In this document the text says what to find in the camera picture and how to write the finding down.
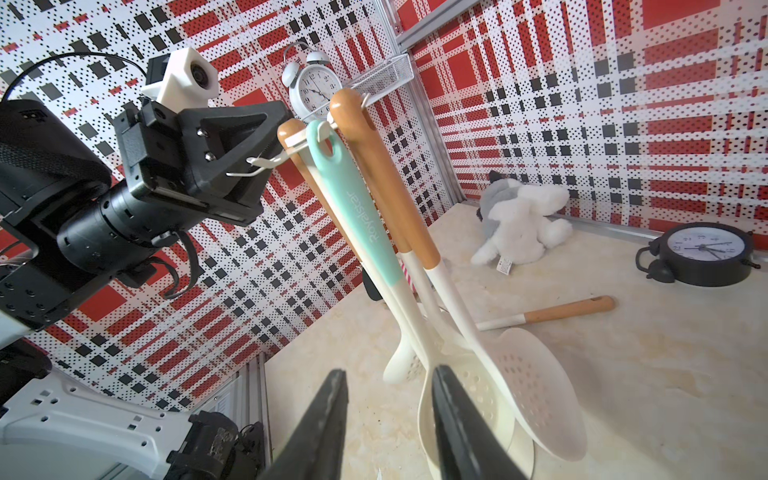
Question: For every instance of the white alarm clock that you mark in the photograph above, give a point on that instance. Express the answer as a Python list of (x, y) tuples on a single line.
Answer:
[(311, 85)]

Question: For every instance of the small black alarm clock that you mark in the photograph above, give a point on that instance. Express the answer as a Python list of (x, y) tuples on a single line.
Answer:
[(702, 254)]

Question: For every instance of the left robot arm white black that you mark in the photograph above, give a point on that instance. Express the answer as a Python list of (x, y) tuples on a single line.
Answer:
[(84, 231)]

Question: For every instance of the grey white plush toy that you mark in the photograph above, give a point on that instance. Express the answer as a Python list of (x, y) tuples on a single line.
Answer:
[(517, 223)]

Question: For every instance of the cream utensil rack stand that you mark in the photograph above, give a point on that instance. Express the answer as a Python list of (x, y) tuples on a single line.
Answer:
[(292, 138)]

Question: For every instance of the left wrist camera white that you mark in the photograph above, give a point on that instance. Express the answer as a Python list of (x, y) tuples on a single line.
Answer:
[(180, 80)]

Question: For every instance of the slotted spoon wooden handle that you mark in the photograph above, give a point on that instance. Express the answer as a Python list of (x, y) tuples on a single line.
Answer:
[(574, 309)]

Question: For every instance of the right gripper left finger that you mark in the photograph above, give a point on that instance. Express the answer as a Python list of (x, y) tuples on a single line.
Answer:
[(315, 449)]

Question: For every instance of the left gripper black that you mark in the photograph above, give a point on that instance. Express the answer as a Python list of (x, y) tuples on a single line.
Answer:
[(197, 160)]

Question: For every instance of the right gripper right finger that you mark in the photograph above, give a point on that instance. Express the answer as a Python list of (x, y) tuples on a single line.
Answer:
[(467, 447)]

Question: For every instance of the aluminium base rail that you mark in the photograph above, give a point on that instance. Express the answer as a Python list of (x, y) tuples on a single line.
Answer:
[(243, 399)]

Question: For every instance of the white wire shelf basket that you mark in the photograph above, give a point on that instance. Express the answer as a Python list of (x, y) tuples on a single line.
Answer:
[(383, 79)]

